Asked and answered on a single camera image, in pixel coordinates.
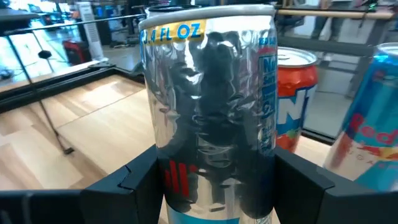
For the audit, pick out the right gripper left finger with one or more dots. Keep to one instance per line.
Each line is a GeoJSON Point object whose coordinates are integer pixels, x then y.
{"type": "Point", "coordinates": [130, 193]}

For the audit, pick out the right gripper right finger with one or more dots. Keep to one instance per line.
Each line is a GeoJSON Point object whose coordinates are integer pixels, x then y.
{"type": "Point", "coordinates": [295, 193]}

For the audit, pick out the red Fanta strawberry can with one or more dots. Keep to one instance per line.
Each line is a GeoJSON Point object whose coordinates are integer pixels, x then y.
{"type": "Point", "coordinates": [295, 93]}

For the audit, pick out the blue silver Red Bull can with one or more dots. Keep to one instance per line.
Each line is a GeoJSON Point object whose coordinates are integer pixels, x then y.
{"type": "Point", "coordinates": [373, 124]}
{"type": "Point", "coordinates": [211, 93]}

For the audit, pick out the white Celsius can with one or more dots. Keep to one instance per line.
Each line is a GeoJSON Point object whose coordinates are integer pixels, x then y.
{"type": "Point", "coordinates": [171, 8]}

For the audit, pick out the red black tool case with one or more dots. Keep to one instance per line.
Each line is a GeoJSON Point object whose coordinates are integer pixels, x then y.
{"type": "Point", "coordinates": [76, 51]}

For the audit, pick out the white standing banner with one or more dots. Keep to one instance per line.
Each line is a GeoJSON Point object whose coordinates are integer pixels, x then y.
{"type": "Point", "coordinates": [91, 31]}

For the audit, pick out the wooden bar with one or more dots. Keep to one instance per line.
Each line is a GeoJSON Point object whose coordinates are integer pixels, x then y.
{"type": "Point", "coordinates": [326, 14]}

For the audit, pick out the black desk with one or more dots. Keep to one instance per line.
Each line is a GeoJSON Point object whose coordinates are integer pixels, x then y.
{"type": "Point", "coordinates": [15, 18]}

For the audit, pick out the wooden shelf black metal frame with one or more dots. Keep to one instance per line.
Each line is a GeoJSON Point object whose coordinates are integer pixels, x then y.
{"type": "Point", "coordinates": [118, 133]}

